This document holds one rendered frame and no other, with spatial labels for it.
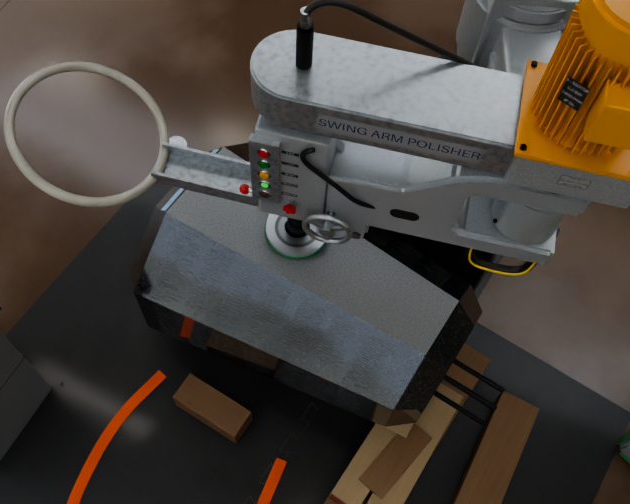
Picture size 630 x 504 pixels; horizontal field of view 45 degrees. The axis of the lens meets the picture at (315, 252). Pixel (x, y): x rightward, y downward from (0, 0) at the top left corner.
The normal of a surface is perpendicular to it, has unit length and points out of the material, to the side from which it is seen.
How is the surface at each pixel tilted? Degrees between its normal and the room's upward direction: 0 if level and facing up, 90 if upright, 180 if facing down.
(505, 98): 0
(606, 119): 90
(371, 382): 45
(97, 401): 0
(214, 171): 2
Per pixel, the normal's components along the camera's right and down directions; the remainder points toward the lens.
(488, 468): 0.04, -0.45
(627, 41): -0.50, 0.76
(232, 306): -0.33, 0.22
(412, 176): -0.59, -0.49
